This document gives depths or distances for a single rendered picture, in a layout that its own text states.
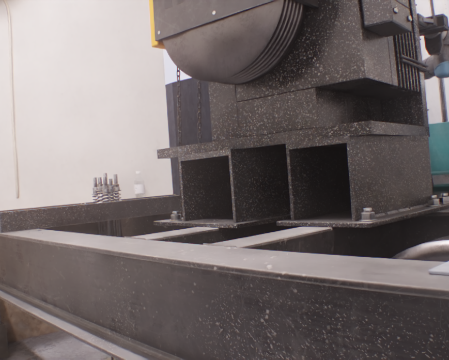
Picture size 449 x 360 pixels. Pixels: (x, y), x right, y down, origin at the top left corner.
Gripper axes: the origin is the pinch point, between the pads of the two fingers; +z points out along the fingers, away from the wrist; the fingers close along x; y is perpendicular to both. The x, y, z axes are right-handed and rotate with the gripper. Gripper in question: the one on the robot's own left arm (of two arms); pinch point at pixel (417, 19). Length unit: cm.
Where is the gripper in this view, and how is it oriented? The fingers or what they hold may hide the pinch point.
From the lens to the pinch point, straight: 171.5
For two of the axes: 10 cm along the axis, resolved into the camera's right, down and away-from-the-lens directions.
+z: -6.5, 0.5, -7.6
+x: 7.6, -0.5, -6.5
